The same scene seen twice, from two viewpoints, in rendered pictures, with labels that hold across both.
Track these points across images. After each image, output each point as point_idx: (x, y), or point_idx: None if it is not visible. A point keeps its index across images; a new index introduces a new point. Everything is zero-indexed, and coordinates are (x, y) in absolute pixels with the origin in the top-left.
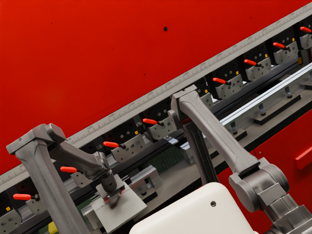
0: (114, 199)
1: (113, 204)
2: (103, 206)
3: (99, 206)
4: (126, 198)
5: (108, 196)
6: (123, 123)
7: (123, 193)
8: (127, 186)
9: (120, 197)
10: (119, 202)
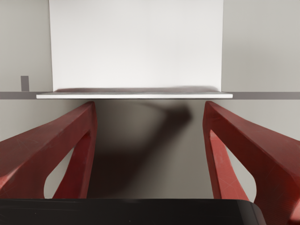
0: (138, 104)
1: (106, 157)
2: (31, 106)
3: (2, 63)
4: (212, 192)
5: (112, 7)
6: None
7: (227, 100)
8: (297, 39)
9: (183, 127)
10: (152, 183)
